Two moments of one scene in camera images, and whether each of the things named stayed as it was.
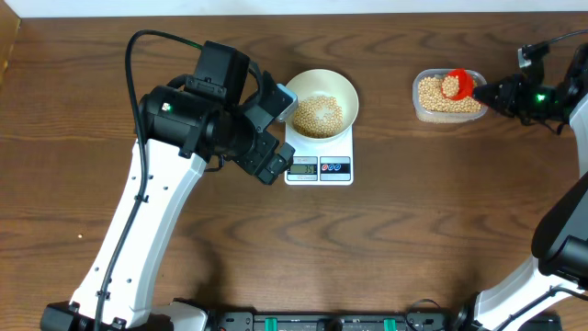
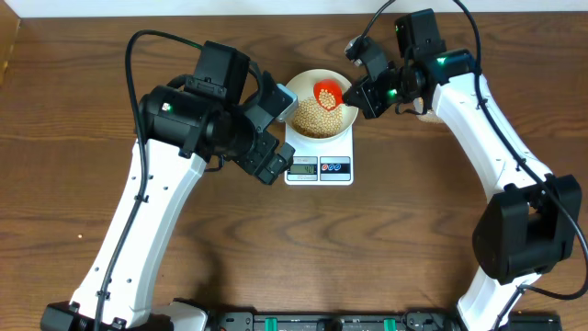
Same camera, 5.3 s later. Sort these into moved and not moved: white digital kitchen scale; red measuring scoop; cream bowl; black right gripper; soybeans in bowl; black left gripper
Moved: red measuring scoop; black right gripper
Not moved: cream bowl; white digital kitchen scale; soybeans in bowl; black left gripper
